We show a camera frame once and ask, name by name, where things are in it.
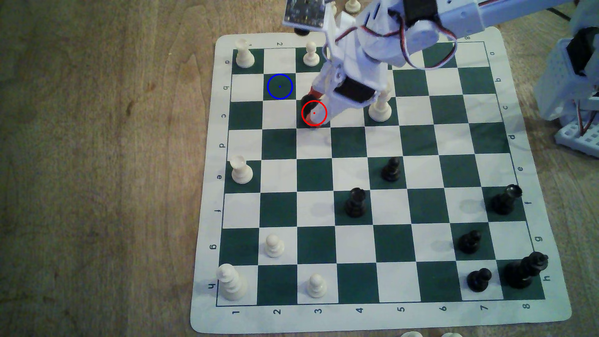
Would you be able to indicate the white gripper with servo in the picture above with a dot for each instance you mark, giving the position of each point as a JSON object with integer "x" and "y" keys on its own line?
{"x": 353, "y": 90}

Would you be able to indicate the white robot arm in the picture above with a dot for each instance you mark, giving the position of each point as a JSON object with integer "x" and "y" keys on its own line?
{"x": 468, "y": 18}

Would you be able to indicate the white chess pawn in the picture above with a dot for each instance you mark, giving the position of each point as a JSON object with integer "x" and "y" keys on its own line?
{"x": 317, "y": 287}
{"x": 311, "y": 57}
{"x": 274, "y": 247}

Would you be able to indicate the tall white chess piece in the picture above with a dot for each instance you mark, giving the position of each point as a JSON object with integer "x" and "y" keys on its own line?
{"x": 380, "y": 111}

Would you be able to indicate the white chess rook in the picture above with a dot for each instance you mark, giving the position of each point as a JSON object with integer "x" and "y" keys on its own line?
{"x": 244, "y": 55}
{"x": 241, "y": 172}

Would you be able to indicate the black chess pawn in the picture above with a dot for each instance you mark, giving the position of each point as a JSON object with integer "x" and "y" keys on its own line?
{"x": 469, "y": 243}
{"x": 478, "y": 281}
{"x": 391, "y": 171}

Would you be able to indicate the black chess rook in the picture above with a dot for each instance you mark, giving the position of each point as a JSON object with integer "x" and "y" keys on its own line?
{"x": 355, "y": 204}

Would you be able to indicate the green white chess mat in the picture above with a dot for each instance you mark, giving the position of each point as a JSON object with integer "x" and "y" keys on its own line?
{"x": 421, "y": 224}

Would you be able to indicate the black chess king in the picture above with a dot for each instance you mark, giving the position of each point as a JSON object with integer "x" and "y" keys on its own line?
{"x": 523, "y": 272}

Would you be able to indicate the camera circuit board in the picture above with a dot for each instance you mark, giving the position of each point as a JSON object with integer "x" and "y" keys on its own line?
{"x": 305, "y": 11}

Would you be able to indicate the white perforated base plate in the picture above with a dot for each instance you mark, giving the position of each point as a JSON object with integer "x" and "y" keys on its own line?
{"x": 580, "y": 141}

